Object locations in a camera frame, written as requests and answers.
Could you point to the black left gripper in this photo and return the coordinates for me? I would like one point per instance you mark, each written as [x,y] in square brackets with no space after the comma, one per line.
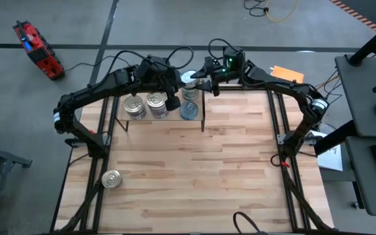
[162,83]

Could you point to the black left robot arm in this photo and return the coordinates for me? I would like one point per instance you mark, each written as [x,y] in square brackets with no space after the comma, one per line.
[90,91]

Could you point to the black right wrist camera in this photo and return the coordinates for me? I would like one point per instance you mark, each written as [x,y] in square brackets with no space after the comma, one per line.
[235,55]

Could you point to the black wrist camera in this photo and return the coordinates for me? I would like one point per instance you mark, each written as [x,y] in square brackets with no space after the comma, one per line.
[235,55]
[153,65]

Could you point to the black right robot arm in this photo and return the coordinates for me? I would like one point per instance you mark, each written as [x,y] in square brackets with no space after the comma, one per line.
[282,85]

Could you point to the red black portable power unit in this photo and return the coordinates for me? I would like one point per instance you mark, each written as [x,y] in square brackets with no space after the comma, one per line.
[39,53]

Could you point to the grey desk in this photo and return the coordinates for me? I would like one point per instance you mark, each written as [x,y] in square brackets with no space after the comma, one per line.
[361,98]
[364,182]

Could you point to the black pole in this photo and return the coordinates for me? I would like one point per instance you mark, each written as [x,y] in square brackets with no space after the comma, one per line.
[370,44]

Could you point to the orange paper sheet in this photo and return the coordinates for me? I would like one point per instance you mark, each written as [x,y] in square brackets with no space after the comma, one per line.
[289,75]

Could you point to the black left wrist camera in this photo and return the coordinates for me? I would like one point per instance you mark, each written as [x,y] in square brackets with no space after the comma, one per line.
[153,65]

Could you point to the white paper sheet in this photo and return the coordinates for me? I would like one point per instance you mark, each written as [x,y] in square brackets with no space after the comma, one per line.
[333,160]

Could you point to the black floor mat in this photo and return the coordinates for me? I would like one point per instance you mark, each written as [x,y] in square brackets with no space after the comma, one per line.
[370,9]

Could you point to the black aluminium frame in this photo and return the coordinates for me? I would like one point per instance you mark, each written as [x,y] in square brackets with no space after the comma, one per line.
[271,111]
[99,212]

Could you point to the black desk leg beam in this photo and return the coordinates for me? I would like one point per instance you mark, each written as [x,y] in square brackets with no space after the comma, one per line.
[333,143]

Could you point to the grey metal cart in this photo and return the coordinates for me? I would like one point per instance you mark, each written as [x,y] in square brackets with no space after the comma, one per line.
[5,154]

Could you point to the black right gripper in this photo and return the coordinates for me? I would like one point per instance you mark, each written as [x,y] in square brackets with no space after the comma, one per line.
[228,76]

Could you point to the silver metal bracket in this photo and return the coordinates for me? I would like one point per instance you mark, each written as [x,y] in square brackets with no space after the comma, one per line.
[281,138]

